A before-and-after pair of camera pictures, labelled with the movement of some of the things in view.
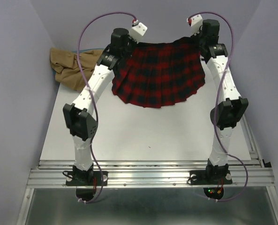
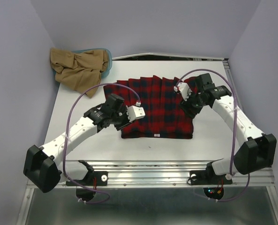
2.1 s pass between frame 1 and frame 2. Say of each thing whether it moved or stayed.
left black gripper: moved
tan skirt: stayed
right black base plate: stayed
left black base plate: stayed
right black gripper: moved
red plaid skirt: moved
